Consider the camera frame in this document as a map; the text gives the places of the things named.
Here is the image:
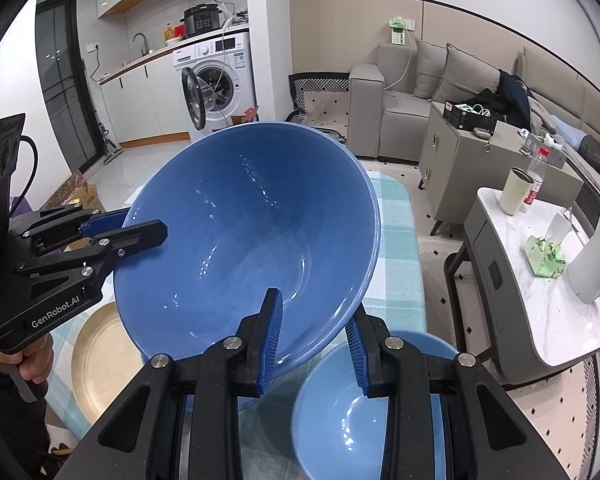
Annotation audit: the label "beige plate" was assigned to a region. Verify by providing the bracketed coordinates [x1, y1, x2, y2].
[71, 301, 143, 424]

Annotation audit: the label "light blue bowl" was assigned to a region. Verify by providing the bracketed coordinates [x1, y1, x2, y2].
[290, 329, 462, 480]

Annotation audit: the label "white kitchen base cabinets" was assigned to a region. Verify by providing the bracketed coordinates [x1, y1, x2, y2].
[102, 56, 192, 148]

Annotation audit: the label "kitchen faucet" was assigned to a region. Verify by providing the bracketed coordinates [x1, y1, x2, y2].
[132, 32, 149, 56]

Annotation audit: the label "person's left hand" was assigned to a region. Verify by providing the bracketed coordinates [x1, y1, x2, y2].
[0, 334, 54, 384]

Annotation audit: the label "cardboard box with items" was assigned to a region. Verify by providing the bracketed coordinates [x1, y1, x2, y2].
[42, 170, 105, 211]

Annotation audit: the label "white marble side table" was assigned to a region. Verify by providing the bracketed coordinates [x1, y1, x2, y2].
[444, 188, 600, 388]

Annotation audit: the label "teal checked tablecloth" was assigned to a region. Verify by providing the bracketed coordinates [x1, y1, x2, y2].
[47, 171, 427, 479]

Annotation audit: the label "black glass door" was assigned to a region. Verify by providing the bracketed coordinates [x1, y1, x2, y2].
[34, 0, 105, 172]

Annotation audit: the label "white washing machine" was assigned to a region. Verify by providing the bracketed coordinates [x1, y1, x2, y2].
[172, 27, 257, 140]

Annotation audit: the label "red gift box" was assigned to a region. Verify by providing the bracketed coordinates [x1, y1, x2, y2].
[230, 106, 259, 126]

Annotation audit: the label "green tissue pack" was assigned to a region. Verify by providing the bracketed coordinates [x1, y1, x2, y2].
[522, 235, 567, 278]

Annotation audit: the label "black rice cooker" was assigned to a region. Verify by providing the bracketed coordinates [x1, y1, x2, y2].
[181, 3, 221, 38]

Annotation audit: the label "cream tumbler cup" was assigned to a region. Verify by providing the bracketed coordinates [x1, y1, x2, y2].
[498, 167, 533, 216]

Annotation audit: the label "black patterned folding chair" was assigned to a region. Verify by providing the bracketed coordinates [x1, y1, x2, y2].
[286, 72, 350, 143]

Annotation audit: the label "grey side cabinet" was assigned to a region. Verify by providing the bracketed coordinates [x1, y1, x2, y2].
[418, 102, 586, 238]

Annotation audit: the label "clear bottle red cap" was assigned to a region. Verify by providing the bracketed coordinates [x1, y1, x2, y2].
[520, 146, 550, 211]

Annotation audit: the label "black box on cabinet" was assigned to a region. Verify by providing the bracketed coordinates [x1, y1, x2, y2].
[443, 102, 496, 133]

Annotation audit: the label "grey sofa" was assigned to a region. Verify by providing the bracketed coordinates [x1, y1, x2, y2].
[346, 40, 600, 162]

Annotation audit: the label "dark jacket on sofa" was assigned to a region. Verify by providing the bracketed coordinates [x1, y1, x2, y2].
[467, 70, 531, 130]

